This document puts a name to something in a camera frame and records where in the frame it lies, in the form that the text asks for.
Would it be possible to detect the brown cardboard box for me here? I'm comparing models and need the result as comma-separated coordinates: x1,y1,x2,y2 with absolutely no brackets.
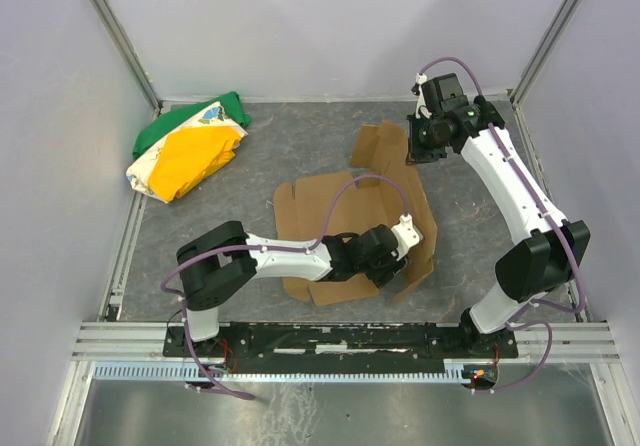
273,121,437,304

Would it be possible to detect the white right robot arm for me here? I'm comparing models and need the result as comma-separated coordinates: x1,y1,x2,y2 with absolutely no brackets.
408,96,590,342

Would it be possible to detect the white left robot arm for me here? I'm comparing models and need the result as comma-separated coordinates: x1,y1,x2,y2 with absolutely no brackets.
176,215,422,342

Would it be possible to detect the green yellow white cloth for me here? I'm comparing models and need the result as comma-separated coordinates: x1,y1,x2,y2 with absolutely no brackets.
125,91,251,204

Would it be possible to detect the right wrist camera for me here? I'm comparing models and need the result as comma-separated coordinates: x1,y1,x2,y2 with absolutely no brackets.
411,73,469,119

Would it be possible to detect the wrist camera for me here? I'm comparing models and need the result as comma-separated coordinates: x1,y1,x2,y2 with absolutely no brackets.
411,73,469,119
390,214,423,259

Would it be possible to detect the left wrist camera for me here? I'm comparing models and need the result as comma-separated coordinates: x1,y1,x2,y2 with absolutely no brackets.
390,214,423,259

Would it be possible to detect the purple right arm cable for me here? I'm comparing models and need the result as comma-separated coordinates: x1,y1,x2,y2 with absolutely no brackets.
418,56,587,393

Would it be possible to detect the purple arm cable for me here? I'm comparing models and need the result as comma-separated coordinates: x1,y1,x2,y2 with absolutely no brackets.
160,174,414,400
418,56,587,393

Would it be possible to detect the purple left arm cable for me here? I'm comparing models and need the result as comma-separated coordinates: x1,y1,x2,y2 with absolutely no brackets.
160,174,414,400

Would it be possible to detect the light blue slotted cable duct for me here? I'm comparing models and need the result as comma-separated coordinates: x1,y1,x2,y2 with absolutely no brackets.
93,361,470,385

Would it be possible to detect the aluminium frame rail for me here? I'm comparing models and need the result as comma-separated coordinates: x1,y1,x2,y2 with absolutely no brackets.
71,322,621,365

